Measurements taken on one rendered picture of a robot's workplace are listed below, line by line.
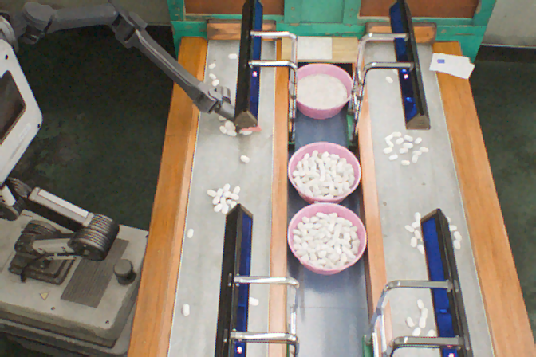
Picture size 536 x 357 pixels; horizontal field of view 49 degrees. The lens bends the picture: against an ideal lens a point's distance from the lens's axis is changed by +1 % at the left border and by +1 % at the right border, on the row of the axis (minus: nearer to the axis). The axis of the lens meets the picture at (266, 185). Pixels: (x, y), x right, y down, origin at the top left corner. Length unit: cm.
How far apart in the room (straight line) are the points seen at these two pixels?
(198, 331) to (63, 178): 161
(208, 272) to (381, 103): 101
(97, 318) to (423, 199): 125
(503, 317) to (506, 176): 146
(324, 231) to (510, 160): 161
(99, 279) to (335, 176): 97
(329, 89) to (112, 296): 119
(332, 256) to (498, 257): 55
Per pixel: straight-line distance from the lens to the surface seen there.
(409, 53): 214
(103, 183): 320
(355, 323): 199
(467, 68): 267
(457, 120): 245
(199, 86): 218
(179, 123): 234
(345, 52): 262
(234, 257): 157
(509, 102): 374
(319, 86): 252
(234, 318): 150
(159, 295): 194
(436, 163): 231
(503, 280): 208
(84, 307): 231
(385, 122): 241
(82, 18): 212
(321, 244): 204
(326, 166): 222
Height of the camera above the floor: 248
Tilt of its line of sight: 54 degrees down
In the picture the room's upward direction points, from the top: straight up
